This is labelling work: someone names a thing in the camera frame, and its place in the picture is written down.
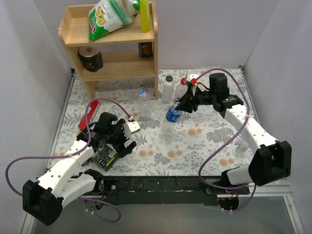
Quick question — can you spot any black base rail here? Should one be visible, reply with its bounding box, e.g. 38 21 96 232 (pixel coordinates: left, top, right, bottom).
82 174 249 205

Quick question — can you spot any dark can on shelf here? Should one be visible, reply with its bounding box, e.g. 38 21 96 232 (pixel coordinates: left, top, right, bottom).
138 42 153 59

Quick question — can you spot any blue white bottle cap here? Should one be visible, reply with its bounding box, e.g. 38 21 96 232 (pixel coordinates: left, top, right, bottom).
139 90 146 97

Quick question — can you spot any dark round canister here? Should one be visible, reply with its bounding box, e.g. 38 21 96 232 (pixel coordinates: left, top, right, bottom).
78 46 103 72

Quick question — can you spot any green chips bag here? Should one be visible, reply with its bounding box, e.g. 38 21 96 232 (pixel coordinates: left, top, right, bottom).
88 0 139 41

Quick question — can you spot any blue label water bottle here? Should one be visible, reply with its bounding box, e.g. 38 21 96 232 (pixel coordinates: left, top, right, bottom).
162 101 182 132

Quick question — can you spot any yellow-green bottle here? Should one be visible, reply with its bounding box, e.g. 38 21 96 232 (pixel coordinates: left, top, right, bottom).
139 0 150 33

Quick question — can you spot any clear bottle red label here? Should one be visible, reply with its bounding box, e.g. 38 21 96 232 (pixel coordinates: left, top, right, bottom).
174 81 188 104

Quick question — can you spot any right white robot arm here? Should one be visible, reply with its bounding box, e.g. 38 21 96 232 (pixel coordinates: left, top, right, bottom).
176 69 292 194

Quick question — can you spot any clear plastic bottle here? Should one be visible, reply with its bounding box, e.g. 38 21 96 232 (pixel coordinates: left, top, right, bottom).
138 95 151 117

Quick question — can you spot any wooden shelf unit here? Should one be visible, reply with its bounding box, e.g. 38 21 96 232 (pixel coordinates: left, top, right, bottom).
58 0 158 99

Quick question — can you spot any red rectangular box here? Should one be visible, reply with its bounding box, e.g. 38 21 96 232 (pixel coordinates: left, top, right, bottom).
78 100 101 131

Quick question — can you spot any black green product box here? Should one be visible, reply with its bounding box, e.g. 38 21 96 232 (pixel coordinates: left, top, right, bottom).
91 144 119 172

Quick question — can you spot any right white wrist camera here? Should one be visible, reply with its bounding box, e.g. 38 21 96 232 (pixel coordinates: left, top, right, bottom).
185 74 199 96

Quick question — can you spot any floral patterned table mat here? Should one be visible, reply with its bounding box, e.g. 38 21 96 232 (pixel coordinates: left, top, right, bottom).
48 68 273 176

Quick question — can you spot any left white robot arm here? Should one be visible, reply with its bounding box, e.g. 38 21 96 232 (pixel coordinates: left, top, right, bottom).
22 112 140 226

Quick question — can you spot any white bottle black cap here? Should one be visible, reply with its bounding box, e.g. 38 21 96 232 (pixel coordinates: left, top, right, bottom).
162 75 174 103

